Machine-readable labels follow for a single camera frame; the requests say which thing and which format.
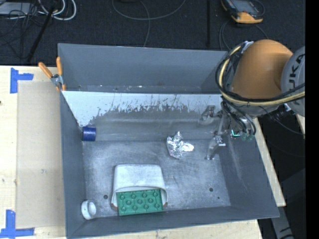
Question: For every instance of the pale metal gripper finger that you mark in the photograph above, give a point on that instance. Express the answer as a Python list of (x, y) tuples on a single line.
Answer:
[(208, 114), (214, 147)]

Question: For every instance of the white plastic tub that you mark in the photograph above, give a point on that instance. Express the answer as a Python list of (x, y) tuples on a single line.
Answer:
[(138, 177)]

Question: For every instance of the pale wood flat board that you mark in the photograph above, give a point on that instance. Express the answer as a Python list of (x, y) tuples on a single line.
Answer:
[(37, 153)]

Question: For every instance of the green studded building plate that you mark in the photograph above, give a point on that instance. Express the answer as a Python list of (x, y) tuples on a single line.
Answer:
[(139, 202)]

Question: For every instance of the small blue cylinder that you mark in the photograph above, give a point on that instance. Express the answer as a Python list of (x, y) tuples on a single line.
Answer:
[(89, 133)]

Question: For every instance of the crumpled silver foil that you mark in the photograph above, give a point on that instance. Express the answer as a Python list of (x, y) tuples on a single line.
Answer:
[(178, 146)]

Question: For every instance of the grey metal bin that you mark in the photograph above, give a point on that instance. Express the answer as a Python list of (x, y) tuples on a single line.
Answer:
[(189, 173)]

